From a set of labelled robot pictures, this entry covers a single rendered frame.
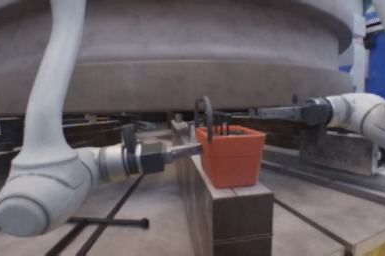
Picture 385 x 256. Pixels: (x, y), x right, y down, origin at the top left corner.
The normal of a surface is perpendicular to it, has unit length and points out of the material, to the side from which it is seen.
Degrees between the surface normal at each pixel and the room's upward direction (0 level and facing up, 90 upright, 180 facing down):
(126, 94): 90
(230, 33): 90
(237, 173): 97
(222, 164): 97
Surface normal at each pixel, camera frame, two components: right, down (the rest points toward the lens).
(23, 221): 0.15, 0.26
